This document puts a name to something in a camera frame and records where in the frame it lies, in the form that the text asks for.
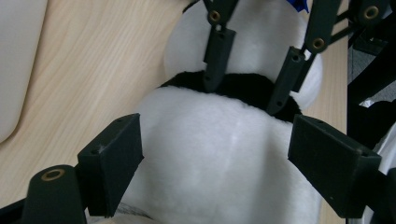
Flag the white plastic storage box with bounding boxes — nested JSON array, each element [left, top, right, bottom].
[[0, 0, 49, 144]]

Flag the panda plush toy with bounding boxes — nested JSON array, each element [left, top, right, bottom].
[[87, 0, 325, 224]]

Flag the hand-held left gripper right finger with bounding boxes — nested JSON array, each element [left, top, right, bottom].
[[287, 113, 383, 219]]

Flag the black metal frame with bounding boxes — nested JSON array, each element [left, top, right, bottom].
[[346, 40, 396, 150]]

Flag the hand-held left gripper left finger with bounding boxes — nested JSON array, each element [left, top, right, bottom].
[[77, 113, 145, 218]]

